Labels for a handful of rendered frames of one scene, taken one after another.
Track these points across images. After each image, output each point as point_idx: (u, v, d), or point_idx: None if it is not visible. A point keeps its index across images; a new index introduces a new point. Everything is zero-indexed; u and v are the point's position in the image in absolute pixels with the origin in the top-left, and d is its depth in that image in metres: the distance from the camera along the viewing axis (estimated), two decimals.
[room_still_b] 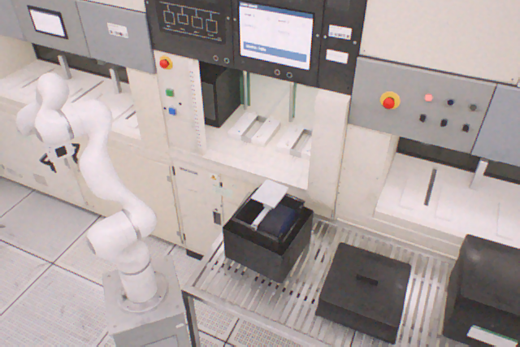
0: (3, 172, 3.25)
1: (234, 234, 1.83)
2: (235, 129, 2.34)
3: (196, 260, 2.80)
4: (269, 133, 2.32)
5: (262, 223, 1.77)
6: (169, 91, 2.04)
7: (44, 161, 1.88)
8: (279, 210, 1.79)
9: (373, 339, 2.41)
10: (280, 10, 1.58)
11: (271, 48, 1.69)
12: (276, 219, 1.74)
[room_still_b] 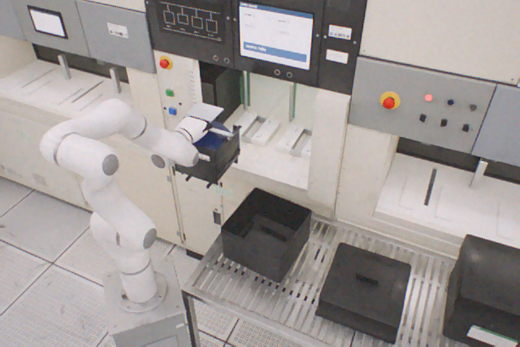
0: (3, 172, 3.25)
1: (215, 172, 1.84)
2: None
3: (196, 260, 2.80)
4: (269, 133, 2.32)
5: (216, 140, 1.88)
6: (169, 91, 2.04)
7: None
8: None
9: (373, 339, 2.41)
10: (280, 10, 1.58)
11: (271, 48, 1.69)
12: (218, 126, 1.90)
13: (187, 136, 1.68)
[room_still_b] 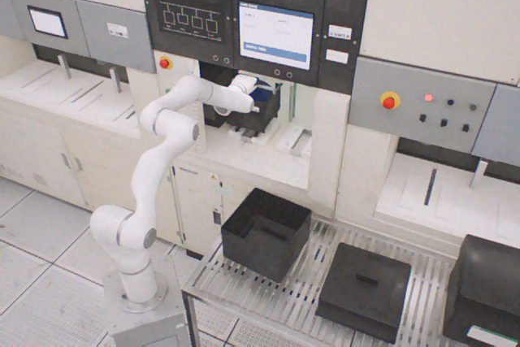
0: (3, 172, 3.25)
1: (263, 122, 2.19)
2: (235, 129, 2.34)
3: (196, 260, 2.80)
4: (269, 133, 2.32)
5: (262, 96, 2.23)
6: (169, 91, 2.04)
7: None
8: None
9: (373, 339, 2.41)
10: (280, 10, 1.58)
11: (271, 48, 1.69)
12: (263, 84, 2.25)
13: (242, 88, 2.03)
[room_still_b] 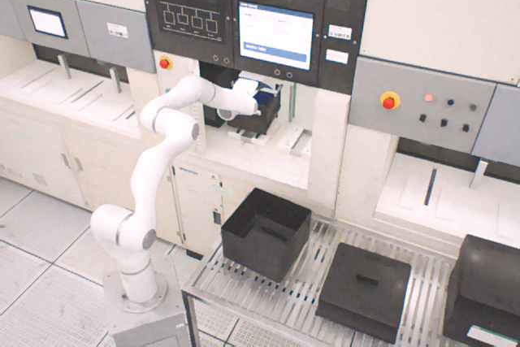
0: (3, 172, 3.25)
1: (265, 124, 2.19)
2: (235, 129, 2.34)
3: (196, 260, 2.80)
4: (269, 133, 2.32)
5: (263, 98, 2.23)
6: (169, 91, 2.04)
7: (236, 82, 2.14)
8: None
9: (373, 339, 2.41)
10: (280, 10, 1.58)
11: (271, 48, 1.69)
12: (263, 86, 2.24)
13: (244, 92, 2.01)
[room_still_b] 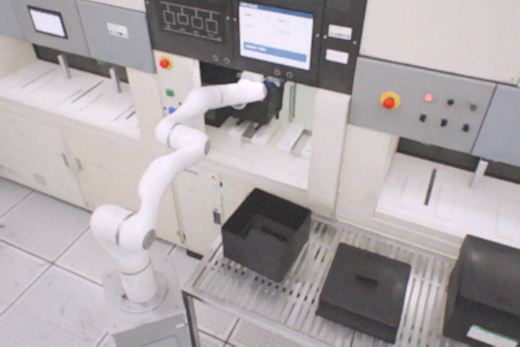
0: (3, 172, 3.25)
1: (266, 111, 2.19)
2: (235, 129, 2.34)
3: (196, 260, 2.80)
4: (269, 133, 2.32)
5: (266, 89, 2.26)
6: (169, 91, 2.04)
7: None
8: None
9: (373, 339, 2.41)
10: (280, 10, 1.58)
11: (271, 48, 1.69)
12: None
13: (253, 81, 2.07)
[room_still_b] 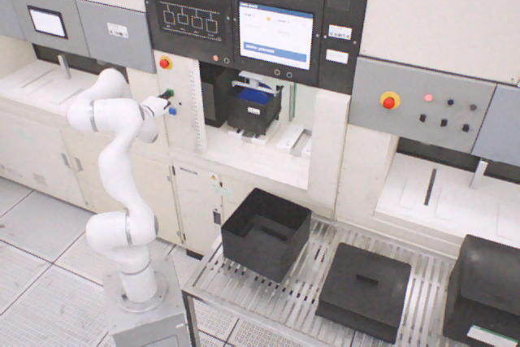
0: (3, 172, 3.25)
1: (264, 124, 2.19)
2: (235, 129, 2.34)
3: (196, 260, 2.80)
4: (269, 133, 2.32)
5: (263, 98, 2.23)
6: (170, 91, 2.04)
7: None
8: None
9: (373, 339, 2.41)
10: (280, 10, 1.58)
11: (271, 48, 1.69)
12: (264, 86, 2.25)
13: (149, 112, 1.89)
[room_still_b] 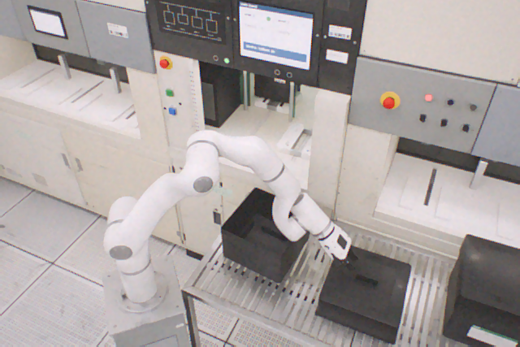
0: (3, 172, 3.25)
1: (288, 93, 2.42)
2: (261, 99, 2.57)
3: (196, 260, 2.80)
4: None
5: None
6: (169, 91, 2.04)
7: (340, 262, 1.60)
8: None
9: (373, 339, 2.41)
10: (280, 10, 1.58)
11: (271, 48, 1.69)
12: None
13: None
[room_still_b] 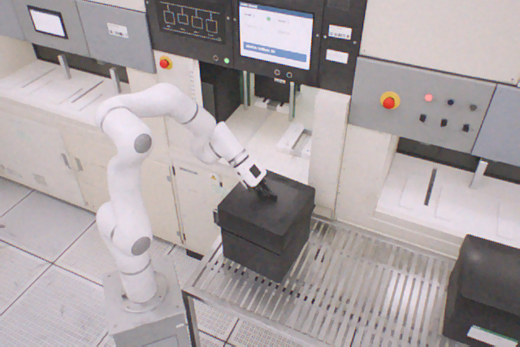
0: (3, 172, 3.25)
1: (288, 93, 2.42)
2: (261, 99, 2.57)
3: (196, 260, 2.80)
4: None
5: None
6: None
7: (253, 188, 1.69)
8: None
9: (373, 339, 2.41)
10: (280, 10, 1.58)
11: (271, 48, 1.69)
12: None
13: None
